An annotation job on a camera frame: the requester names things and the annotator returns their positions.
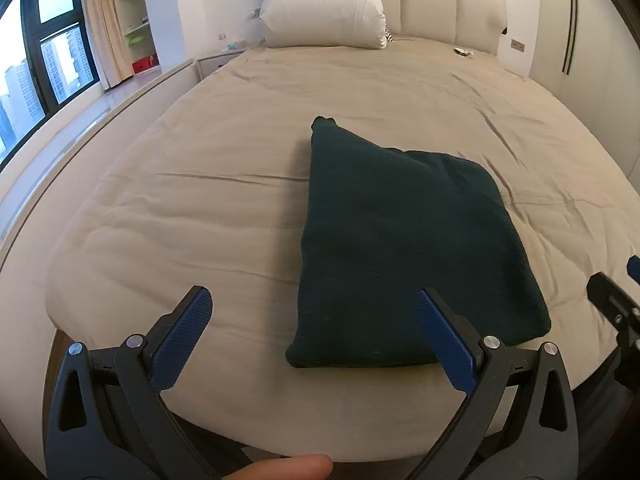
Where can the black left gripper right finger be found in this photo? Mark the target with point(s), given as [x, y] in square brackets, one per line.
[517, 420]

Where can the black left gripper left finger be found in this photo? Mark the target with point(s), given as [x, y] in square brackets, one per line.
[107, 418]

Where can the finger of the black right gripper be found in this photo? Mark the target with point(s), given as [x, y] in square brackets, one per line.
[617, 307]

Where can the dark green knit sweater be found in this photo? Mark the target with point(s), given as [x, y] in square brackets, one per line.
[381, 225]

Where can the left hand thumb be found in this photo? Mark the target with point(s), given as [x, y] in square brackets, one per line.
[307, 467]

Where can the beige bed with sheet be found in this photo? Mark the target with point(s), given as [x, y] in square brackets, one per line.
[215, 193]

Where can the small object on bed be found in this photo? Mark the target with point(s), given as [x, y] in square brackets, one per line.
[463, 52]

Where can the red box on shelf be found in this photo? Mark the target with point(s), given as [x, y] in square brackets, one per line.
[146, 63]

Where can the black framed window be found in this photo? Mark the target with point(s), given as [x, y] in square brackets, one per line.
[46, 62]

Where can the beige padded headboard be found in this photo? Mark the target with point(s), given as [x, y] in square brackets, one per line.
[476, 25]

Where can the beige curtain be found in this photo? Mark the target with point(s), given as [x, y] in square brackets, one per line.
[107, 43]

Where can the white pillow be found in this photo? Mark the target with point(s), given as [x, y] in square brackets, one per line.
[324, 23]

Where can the white wardrobe with handles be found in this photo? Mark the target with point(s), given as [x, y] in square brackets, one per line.
[586, 56]

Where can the wall socket plate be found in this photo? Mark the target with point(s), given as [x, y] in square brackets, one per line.
[517, 45]

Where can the white wall shelf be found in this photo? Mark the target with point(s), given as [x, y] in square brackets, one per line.
[135, 26]

